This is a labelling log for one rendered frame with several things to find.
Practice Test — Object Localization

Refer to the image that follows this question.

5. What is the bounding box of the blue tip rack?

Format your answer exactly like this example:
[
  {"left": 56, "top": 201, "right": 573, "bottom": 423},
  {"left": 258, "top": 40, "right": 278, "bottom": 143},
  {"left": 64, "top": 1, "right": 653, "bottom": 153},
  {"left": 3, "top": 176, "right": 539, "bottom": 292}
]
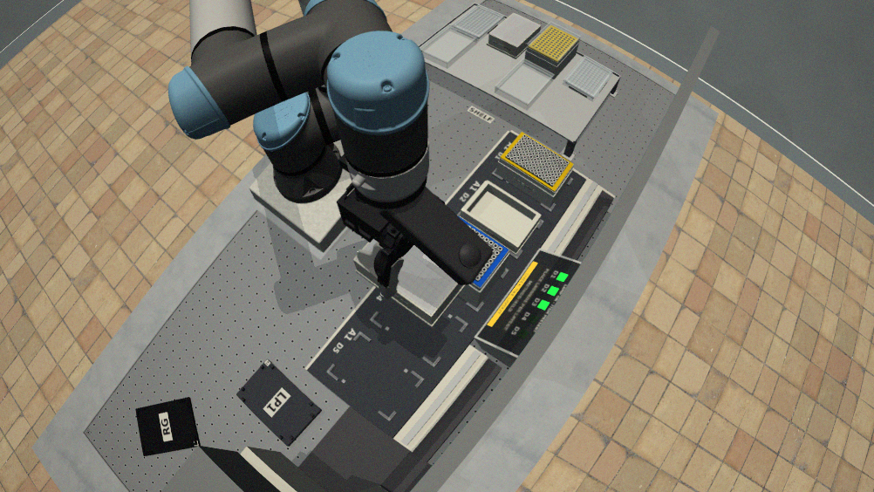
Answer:
[{"left": 459, "top": 219, "right": 509, "bottom": 308}]

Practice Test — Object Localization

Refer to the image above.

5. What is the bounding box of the grey flat shelf table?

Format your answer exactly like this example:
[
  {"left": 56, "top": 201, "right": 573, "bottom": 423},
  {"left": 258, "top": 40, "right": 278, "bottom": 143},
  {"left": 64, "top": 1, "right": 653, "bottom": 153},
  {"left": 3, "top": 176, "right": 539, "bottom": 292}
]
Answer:
[{"left": 425, "top": 35, "right": 621, "bottom": 158}]

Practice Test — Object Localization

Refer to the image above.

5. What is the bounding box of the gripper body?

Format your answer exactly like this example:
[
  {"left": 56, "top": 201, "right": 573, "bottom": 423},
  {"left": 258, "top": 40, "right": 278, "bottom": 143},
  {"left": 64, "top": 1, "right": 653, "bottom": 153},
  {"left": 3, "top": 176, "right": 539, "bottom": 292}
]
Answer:
[{"left": 337, "top": 178, "right": 427, "bottom": 258}]

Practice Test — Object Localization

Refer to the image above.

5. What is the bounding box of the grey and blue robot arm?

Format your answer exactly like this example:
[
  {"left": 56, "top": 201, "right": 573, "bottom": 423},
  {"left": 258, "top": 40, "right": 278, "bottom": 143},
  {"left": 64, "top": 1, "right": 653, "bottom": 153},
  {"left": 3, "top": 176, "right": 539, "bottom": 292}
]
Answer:
[{"left": 168, "top": 0, "right": 493, "bottom": 285}]

